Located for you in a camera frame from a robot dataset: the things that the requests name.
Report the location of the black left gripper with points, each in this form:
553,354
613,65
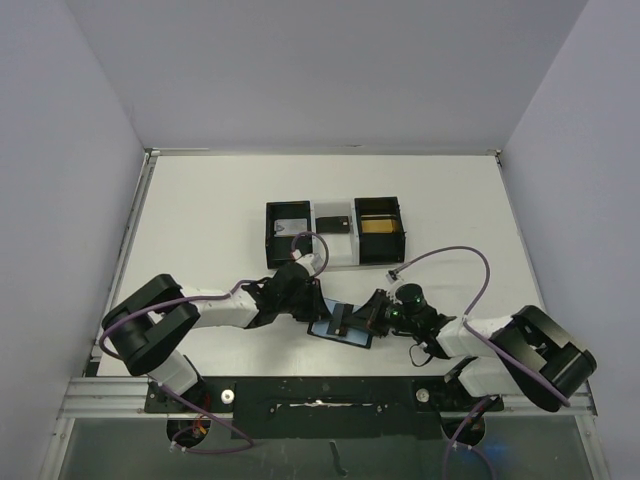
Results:
317,309

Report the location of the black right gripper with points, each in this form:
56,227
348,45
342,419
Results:
376,308

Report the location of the black leather card holder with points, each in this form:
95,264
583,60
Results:
356,338

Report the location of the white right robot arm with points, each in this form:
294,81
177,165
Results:
525,353

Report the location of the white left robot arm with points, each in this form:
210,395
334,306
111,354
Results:
145,330

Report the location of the silver credit card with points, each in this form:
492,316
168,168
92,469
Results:
290,227

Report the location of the black credit card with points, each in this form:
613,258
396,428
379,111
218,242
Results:
333,225

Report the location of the gold credit card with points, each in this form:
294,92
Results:
380,224

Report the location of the white middle bin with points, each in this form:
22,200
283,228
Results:
344,249

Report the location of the black right bin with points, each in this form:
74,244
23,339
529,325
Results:
380,249

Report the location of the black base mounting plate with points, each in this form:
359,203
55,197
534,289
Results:
335,407

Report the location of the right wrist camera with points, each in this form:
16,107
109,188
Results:
411,298

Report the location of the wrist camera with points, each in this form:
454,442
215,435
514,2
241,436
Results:
313,263
411,298

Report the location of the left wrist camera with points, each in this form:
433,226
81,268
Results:
313,263

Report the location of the aluminium frame rail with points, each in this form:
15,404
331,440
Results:
109,397

